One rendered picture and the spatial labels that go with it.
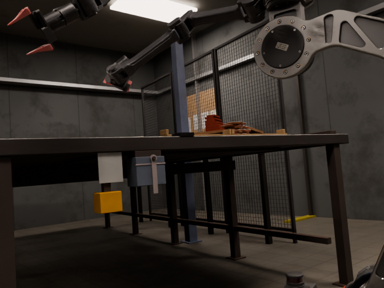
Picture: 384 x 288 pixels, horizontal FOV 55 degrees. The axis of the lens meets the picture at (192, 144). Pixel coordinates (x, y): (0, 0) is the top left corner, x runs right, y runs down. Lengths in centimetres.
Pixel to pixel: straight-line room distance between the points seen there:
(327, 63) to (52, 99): 470
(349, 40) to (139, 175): 90
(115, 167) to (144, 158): 13
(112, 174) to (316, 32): 90
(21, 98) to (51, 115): 57
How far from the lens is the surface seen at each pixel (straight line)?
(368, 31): 123
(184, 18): 188
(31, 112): 707
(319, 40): 124
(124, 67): 181
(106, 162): 150
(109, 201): 147
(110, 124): 757
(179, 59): 418
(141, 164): 152
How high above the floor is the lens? 76
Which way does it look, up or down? 4 degrees up
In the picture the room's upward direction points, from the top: 4 degrees counter-clockwise
